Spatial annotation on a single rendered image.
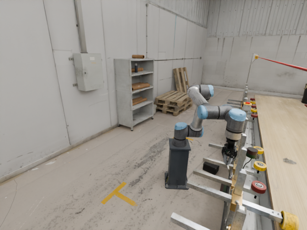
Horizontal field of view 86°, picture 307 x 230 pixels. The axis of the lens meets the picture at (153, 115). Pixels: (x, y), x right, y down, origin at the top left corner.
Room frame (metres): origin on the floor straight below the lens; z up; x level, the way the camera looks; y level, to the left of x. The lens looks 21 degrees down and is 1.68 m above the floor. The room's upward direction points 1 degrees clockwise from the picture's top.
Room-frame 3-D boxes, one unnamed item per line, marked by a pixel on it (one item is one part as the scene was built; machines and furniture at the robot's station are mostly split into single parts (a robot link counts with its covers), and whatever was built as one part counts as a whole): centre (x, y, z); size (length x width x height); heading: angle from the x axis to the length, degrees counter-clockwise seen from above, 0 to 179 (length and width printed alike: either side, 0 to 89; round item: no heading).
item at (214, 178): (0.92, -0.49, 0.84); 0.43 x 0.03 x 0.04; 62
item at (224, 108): (1.01, -0.48, 1.32); 0.12 x 0.12 x 0.09; 88
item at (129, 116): (3.85, 0.43, 0.78); 0.90 x 0.45 x 1.55; 148
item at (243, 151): (0.91, -0.59, 0.88); 0.03 x 0.03 x 0.48; 62
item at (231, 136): (0.89, -0.49, 1.23); 0.10 x 0.09 x 0.05; 62
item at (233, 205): (0.67, -0.46, 0.95); 0.13 x 0.06 x 0.05; 152
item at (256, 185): (0.82, -0.68, 0.85); 0.08 x 0.08 x 0.11
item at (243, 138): (1.14, -0.70, 0.87); 0.03 x 0.03 x 0.48; 62
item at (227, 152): (0.89, -0.48, 1.15); 0.09 x 0.08 x 0.12; 152
